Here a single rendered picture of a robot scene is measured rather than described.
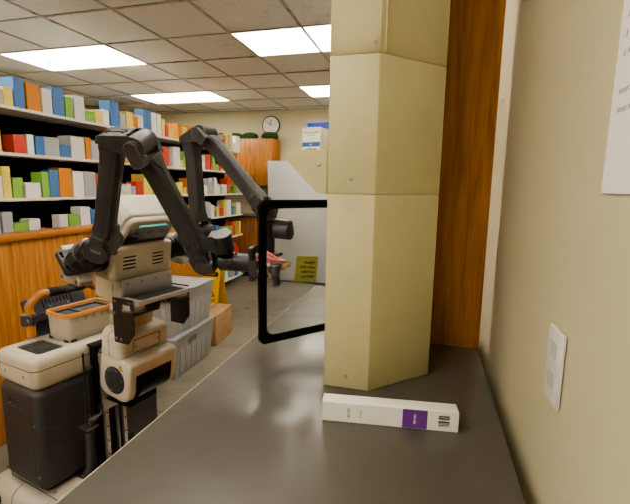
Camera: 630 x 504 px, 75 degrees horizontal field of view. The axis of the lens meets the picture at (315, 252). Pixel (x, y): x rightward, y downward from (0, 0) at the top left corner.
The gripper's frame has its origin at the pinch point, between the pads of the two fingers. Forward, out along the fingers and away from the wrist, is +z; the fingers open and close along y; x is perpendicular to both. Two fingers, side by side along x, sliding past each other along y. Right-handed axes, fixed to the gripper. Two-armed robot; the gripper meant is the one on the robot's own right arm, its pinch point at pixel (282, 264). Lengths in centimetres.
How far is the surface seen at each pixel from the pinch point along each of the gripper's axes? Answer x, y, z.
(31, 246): 72, -12, -177
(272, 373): -16.1, -26.0, 3.0
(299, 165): -18.2, 27.3, 10.9
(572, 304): -48, 6, 61
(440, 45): -6, 55, 41
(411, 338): -9.0, -15.3, 37.9
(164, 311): 136, -66, -138
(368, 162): -18.3, 27.9, 27.0
